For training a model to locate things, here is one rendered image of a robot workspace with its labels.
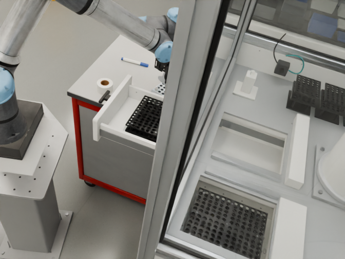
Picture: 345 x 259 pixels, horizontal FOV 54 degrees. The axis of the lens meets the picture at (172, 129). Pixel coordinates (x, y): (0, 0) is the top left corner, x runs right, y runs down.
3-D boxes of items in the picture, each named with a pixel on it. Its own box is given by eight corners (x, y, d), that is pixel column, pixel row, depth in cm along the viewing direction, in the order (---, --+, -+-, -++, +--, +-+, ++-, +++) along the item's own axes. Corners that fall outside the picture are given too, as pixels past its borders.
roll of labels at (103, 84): (98, 95, 149) (98, 89, 146) (95, 86, 153) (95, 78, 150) (114, 93, 151) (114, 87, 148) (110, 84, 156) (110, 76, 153)
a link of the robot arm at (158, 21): (143, 29, 118) (172, 26, 122) (134, 12, 125) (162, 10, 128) (141, 48, 124) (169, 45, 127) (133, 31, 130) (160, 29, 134)
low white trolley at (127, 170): (77, 187, 203) (66, 90, 148) (122, 121, 245) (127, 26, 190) (167, 224, 195) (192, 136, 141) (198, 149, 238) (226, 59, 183)
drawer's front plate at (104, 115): (93, 140, 124) (92, 119, 116) (127, 94, 144) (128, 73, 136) (97, 142, 124) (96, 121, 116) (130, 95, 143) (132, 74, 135)
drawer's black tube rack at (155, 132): (124, 136, 125) (125, 124, 121) (143, 107, 137) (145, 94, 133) (180, 157, 122) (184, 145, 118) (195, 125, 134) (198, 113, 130)
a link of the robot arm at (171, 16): (163, 6, 127) (184, 5, 130) (159, 32, 135) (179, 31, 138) (170, 17, 122) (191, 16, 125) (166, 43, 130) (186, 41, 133)
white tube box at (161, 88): (150, 95, 154) (151, 89, 151) (161, 87, 159) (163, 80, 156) (173, 109, 150) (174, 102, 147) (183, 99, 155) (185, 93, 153)
